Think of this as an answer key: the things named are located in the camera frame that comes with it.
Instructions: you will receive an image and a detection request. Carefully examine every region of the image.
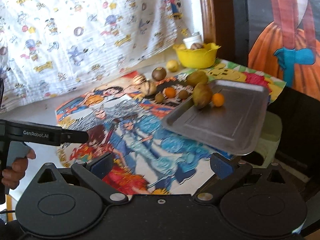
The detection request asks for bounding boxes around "colourful anime poster mat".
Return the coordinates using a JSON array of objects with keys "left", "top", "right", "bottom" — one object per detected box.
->
[{"left": 55, "top": 65, "right": 235, "bottom": 196}]

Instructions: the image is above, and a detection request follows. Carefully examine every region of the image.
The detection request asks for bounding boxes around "striped melon in bowl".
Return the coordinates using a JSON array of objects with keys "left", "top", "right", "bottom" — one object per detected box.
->
[{"left": 190, "top": 43, "right": 204, "bottom": 50}]

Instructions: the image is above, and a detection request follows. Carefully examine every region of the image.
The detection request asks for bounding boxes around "green cloth under tray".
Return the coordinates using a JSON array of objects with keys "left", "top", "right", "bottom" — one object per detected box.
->
[{"left": 253, "top": 112, "right": 283, "bottom": 167}]

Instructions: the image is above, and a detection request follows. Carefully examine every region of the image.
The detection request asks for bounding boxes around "orange dress woman poster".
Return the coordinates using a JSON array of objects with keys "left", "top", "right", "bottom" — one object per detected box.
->
[{"left": 248, "top": 0, "right": 319, "bottom": 99}]

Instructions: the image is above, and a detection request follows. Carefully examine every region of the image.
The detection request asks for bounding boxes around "yellow lemon near bowl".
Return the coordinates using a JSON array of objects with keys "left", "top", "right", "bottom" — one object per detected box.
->
[{"left": 166, "top": 60, "right": 180, "bottom": 73}]

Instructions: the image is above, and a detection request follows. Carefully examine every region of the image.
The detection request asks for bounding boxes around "grey metal baking tray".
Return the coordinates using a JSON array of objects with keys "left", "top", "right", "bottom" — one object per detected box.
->
[{"left": 162, "top": 80, "right": 269, "bottom": 155}]

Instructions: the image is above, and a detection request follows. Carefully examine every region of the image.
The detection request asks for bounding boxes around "person's left hand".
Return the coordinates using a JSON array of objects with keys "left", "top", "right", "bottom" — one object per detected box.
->
[{"left": 1, "top": 150, "right": 36, "bottom": 190}]

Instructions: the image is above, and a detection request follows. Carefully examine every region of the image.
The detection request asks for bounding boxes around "orange mandarin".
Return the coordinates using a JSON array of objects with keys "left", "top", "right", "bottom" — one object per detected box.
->
[
  {"left": 212, "top": 93, "right": 225, "bottom": 107},
  {"left": 164, "top": 87, "right": 176, "bottom": 99}
]

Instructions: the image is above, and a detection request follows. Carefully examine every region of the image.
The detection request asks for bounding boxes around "white cartoon print cloth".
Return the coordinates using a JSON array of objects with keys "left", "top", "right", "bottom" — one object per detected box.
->
[{"left": 1, "top": 0, "right": 189, "bottom": 113}]

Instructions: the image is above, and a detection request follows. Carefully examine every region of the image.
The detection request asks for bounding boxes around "Winnie the Pooh drawing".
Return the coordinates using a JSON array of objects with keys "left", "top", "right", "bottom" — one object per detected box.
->
[{"left": 203, "top": 59, "right": 286, "bottom": 103}]

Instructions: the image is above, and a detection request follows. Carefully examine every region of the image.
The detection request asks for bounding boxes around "yellow plastic bowl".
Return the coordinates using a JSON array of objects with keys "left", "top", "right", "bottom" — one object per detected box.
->
[{"left": 173, "top": 43, "right": 221, "bottom": 69}]

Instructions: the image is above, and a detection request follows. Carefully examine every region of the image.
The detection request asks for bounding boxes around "brown kiwi with sticker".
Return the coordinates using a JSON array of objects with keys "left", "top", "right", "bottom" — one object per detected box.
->
[{"left": 151, "top": 67, "right": 167, "bottom": 81}]

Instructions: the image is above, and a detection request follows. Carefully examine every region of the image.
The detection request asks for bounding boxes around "brown wooden frame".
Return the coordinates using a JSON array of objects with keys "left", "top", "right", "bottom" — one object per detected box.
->
[{"left": 200, "top": 0, "right": 235, "bottom": 61}]

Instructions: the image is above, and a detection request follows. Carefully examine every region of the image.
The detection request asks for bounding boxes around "large green-brown pear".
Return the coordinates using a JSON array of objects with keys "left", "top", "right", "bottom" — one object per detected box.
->
[{"left": 192, "top": 83, "right": 213, "bottom": 109}]

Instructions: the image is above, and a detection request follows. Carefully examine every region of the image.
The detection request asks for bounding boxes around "white jar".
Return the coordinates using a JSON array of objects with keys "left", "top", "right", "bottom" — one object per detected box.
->
[{"left": 183, "top": 32, "right": 203, "bottom": 49}]

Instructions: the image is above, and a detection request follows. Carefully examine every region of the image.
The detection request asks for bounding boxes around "yellow fruit in bowl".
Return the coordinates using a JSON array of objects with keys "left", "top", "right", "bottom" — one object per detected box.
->
[{"left": 177, "top": 44, "right": 186, "bottom": 50}]

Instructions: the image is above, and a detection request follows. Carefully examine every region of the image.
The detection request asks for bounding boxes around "small brown fruit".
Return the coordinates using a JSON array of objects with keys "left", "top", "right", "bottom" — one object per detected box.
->
[
  {"left": 178, "top": 90, "right": 189, "bottom": 100},
  {"left": 155, "top": 92, "right": 164, "bottom": 103}
]

